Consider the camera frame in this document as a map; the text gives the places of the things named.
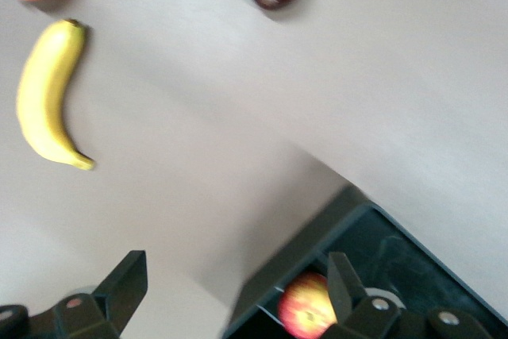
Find red yellow apple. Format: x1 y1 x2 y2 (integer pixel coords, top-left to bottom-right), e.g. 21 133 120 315
276 271 338 339

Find brown table cover mat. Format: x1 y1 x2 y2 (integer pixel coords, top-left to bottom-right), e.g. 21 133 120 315
0 0 508 339

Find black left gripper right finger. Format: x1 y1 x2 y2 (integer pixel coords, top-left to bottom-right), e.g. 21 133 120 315
317 251 497 339

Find yellow banana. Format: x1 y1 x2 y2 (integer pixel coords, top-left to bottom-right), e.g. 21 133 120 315
15 17 97 171

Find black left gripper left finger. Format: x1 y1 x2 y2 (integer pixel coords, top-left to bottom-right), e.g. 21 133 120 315
0 249 149 339

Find black plastic box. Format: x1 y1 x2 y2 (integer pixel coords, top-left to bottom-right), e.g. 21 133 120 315
220 186 508 339

